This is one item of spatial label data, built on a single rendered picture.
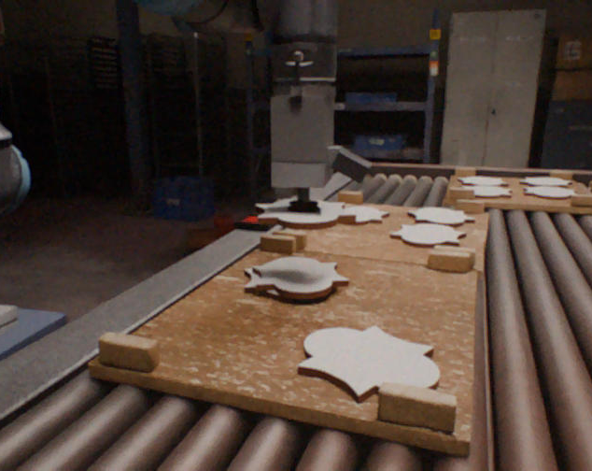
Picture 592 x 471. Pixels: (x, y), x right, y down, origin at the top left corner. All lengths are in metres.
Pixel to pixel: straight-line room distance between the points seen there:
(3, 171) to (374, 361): 0.60
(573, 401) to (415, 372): 0.15
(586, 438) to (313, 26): 0.47
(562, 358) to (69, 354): 0.52
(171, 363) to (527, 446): 0.31
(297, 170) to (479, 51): 4.79
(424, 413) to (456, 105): 4.98
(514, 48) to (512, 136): 0.79
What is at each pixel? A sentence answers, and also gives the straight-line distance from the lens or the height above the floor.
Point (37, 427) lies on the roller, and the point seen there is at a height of 0.92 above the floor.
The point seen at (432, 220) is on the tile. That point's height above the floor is 0.95.
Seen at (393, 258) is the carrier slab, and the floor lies 0.94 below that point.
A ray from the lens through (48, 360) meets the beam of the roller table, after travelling 0.62.
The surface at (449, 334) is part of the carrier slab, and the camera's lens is 0.59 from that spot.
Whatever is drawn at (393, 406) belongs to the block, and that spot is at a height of 0.95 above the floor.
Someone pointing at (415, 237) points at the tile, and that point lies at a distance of 0.92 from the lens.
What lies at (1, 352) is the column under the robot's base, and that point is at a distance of 0.77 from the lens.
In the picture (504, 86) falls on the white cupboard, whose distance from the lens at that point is 5.37.
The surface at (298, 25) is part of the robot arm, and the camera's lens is 0.61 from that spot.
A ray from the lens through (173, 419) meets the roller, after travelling 0.49.
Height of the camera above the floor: 1.18
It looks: 15 degrees down
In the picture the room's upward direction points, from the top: straight up
